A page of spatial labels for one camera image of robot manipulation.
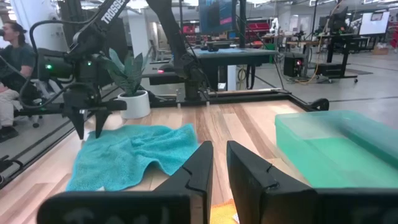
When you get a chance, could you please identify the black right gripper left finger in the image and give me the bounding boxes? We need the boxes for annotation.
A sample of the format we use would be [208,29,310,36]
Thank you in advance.
[36,140,215,224]

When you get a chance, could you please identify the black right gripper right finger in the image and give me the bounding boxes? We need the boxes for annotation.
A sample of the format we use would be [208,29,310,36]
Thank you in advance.
[226,139,398,224]

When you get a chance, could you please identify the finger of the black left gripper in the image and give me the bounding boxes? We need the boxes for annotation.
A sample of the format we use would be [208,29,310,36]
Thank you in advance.
[94,108,112,139]
[66,108,85,141]

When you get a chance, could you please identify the teal microfiber towel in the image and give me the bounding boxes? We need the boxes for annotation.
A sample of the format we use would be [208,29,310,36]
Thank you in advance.
[65,123,200,192]

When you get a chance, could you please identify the orange microfiber towel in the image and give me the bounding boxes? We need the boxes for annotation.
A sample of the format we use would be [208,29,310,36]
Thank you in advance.
[210,198,240,224]

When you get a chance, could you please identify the translucent green plastic basket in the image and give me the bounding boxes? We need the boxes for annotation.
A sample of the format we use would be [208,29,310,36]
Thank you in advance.
[274,109,398,189]

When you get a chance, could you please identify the green plant in white pot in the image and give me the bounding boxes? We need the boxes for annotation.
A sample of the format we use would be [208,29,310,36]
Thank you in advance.
[101,46,153,120]

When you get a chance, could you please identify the black office chair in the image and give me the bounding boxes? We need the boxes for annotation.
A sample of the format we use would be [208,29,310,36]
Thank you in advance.
[12,77,65,128]

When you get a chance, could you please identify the black computer mouse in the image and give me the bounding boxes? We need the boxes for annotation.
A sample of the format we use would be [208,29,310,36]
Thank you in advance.
[157,63,175,75]

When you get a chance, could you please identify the person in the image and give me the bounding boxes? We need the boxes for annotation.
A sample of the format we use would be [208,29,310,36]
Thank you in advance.
[0,20,37,143]

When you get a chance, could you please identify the white box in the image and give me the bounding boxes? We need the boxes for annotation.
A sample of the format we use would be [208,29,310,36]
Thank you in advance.
[226,64,238,91]

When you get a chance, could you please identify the black computer tower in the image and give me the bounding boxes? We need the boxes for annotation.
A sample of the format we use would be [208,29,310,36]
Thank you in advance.
[282,52,308,78]

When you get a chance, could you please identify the black controller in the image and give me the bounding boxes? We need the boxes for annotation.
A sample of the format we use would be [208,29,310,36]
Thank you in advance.
[200,41,231,52]

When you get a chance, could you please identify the grey monitor desk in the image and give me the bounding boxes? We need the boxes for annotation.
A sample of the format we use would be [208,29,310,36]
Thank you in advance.
[186,46,278,91]

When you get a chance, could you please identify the light blue desk mat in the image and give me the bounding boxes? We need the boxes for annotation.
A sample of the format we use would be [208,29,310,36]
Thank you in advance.
[194,47,247,55]

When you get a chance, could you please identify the black workstation desk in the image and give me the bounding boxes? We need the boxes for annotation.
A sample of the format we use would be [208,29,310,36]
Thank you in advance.
[316,32,359,84]

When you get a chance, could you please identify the computer monitor with blue screen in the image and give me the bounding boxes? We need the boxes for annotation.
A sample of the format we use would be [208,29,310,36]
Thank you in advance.
[198,0,238,35]

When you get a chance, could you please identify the red shelves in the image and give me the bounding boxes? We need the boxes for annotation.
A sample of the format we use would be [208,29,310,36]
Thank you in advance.
[244,21,271,41]

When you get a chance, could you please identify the white robot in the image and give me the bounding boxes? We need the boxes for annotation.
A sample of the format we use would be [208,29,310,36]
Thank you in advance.
[269,17,280,35]

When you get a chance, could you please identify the cardboard box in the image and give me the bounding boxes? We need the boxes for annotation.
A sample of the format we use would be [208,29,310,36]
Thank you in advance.
[372,45,389,56]

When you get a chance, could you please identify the black computer monitor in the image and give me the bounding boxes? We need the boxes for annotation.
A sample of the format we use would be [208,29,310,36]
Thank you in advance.
[328,6,349,34]

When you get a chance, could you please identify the white board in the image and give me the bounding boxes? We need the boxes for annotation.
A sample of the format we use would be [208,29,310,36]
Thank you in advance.
[359,11,391,36]

